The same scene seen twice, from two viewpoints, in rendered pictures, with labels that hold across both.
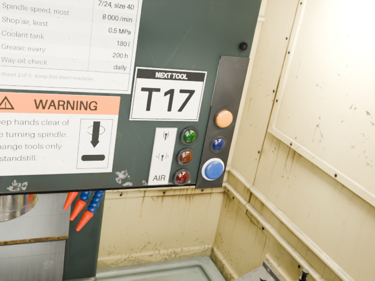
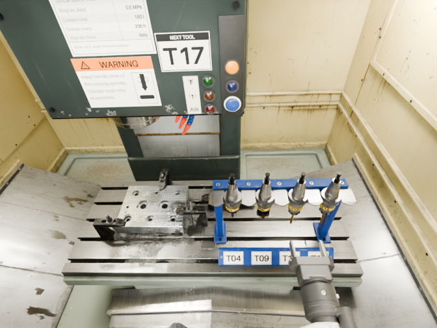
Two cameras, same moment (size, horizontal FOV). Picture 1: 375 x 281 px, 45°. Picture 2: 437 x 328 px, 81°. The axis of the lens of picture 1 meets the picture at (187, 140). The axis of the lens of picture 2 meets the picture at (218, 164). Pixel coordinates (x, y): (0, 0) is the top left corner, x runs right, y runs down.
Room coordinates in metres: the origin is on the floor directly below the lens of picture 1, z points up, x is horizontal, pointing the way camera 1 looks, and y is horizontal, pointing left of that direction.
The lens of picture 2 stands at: (0.18, -0.26, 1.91)
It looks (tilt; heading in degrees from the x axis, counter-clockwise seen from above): 43 degrees down; 31
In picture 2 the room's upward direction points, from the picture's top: 4 degrees counter-clockwise
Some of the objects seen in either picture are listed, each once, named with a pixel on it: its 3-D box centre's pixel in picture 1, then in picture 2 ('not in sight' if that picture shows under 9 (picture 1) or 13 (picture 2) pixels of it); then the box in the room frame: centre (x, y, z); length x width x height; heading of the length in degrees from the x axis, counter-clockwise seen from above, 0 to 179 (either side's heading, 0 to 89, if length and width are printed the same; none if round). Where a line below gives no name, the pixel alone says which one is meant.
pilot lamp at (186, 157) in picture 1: (186, 156); (209, 95); (0.59, 0.00, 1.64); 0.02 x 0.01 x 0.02; 117
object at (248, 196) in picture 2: not in sight; (248, 198); (0.70, -0.06, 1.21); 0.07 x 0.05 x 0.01; 27
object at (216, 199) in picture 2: not in sight; (216, 198); (0.65, 0.04, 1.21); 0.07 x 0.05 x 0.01; 27
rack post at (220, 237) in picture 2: not in sight; (218, 213); (0.70, 0.07, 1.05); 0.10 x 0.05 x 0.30; 27
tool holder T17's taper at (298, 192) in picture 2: not in sight; (299, 188); (0.78, -0.20, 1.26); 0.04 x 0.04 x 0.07
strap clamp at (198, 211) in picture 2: not in sight; (191, 213); (0.69, 0.20, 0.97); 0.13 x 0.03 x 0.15; 117
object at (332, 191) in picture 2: not in sight; (333, 187); (0.83, -0.30, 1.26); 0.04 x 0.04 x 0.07
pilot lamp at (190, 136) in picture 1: (189, 136); (207, 81); (0.59, 0.00, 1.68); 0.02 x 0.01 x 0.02; 117
